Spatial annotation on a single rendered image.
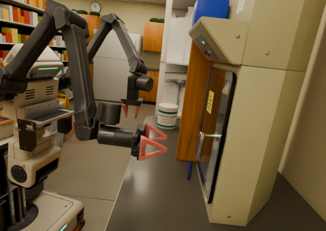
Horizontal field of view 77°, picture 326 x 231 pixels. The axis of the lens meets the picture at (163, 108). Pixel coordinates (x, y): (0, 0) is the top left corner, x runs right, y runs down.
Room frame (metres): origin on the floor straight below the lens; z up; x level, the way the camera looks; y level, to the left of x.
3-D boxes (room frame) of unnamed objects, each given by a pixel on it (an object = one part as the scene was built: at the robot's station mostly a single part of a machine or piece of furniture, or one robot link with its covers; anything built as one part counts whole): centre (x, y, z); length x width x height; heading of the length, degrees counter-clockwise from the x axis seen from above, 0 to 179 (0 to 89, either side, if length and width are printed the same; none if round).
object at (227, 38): (0.68, -0.12, 1.46); 0.32 x 0.11 x 0.10; 0
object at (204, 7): (0.77, -0.12, 1.56); 0.10 x 0.10 x 0.09; 0
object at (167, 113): (1.33, -0.03, 1.02); 0.13 x 0.13 x 0.15
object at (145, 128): (0.62, 0.02, 1.15); 0.09 x 0.07 x 0.07; 90
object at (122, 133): (0.58, 0.09, 1.16); 0.10 x 0.07 x 0.07; 0
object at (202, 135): (0.57, -0.14, 1.17); 0.05 x 0.03 x 0.10; 90
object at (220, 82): (0.68, -0.17, 1.19); 0.30 x 0.01 x 0.40; 0
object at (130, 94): (0.98, 0.15, 1.21); 0.10 x 0.07 x 0.07; 90
